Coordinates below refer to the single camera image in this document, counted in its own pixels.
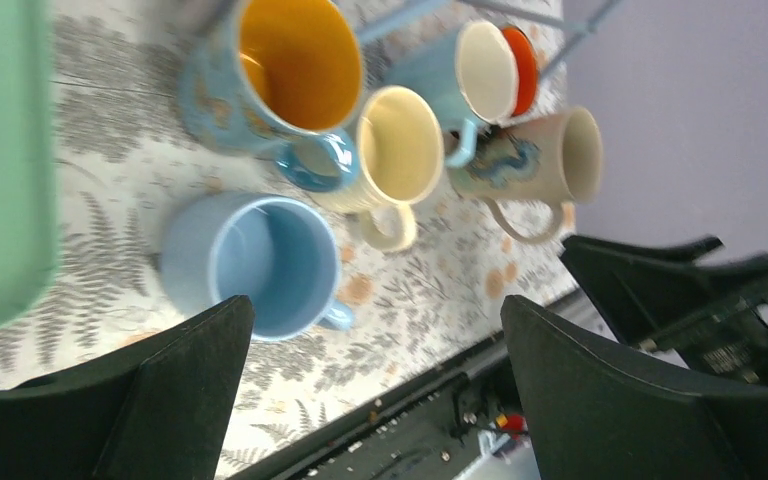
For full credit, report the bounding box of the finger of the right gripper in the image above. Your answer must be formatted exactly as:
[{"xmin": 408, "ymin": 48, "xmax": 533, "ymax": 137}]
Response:
[{"xmin": 560, "ymin": 235, "xmax": 768, "ymax": 345}]

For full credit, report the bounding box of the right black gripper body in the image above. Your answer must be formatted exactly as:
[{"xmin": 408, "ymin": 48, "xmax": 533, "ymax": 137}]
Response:
[{"xmin": 635, "ymin": 264, "xmax": 768, "ymax": 361}]

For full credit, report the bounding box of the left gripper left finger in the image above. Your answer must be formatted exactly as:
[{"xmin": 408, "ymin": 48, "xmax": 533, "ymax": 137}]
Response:
[{"xmin": 0, "ymin": 296, "xmax": 255, "ymax": 479}]

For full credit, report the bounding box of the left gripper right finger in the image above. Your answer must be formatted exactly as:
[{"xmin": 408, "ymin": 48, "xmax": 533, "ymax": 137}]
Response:
[{"xmin": 501, "ymin": 295, "xmax": 768, "ymax": 479}]

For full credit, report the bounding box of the tall beige cup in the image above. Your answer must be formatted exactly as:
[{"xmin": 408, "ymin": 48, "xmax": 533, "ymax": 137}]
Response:
[{"xmin": 449, "ymin": 106, "xmax": 604, "ymax": 245}]

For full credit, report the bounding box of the light blue upside-down mug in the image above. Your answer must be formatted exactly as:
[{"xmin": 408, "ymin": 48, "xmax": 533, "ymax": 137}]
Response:
[{"xmin": 159, "ymin": 191, "xmax": 355, "ymax": 342}]

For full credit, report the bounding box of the orange mug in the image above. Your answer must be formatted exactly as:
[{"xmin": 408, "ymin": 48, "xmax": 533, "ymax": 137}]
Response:
[{"xmin": 501, "ymin": 25, "xmax": 539, "ymax": 118}]

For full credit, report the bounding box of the cream upside-down mug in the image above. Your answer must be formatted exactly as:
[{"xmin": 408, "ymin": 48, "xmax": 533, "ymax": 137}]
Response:
[{"xmin": 310, "ymin": 85, "xmax": 444, "ymax": 252}]

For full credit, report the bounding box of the blue mug yellow inside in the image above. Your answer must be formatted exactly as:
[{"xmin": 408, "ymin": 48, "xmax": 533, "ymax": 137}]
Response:
[{"xmin": 177, "ymin": 1, "xmax": 365, "ymax": 193}]

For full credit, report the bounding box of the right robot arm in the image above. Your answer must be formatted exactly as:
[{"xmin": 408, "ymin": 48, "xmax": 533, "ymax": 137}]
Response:
[{"xmin": 560, "ymin": 235, "xmax": 768, "ymax": 386}]

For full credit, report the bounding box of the green plastic tray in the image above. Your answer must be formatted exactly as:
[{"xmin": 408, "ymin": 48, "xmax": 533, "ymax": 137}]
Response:
[{"xmin": 0, "ymin": 1, "xmax": 59, "ymax": 329}]

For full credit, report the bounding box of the floral table cloth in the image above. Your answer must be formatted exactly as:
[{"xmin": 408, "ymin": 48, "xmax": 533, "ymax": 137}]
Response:
[{"xmin": 0, "ymin": 1, "xmax": 574, "ymax": 479}]

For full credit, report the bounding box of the light blue tripod stand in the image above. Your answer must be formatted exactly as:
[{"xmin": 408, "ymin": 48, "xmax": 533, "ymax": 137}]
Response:
[{"xmin": 350, "ymin": 0, "xmax": 624, "ymax": 81}]

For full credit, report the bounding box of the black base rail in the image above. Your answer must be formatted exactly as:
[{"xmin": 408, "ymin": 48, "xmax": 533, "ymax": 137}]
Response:
[{"xmin": 236, "ymin": 334, "xmax": 528, "ymax": 479}]

